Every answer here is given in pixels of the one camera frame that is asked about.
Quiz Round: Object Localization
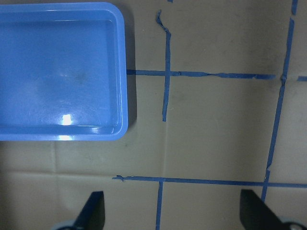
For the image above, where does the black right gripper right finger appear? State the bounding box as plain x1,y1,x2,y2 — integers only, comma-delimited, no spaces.
239,189,285,230

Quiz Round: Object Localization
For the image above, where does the brown paper table cover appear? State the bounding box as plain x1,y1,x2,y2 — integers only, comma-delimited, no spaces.
0,0,307,230

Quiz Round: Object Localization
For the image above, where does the blue plastic tray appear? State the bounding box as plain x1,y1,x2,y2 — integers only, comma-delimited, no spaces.
0,2,128,141

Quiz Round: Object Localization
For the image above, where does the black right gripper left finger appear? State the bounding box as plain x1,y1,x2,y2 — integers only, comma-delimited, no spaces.
72,191,105,230

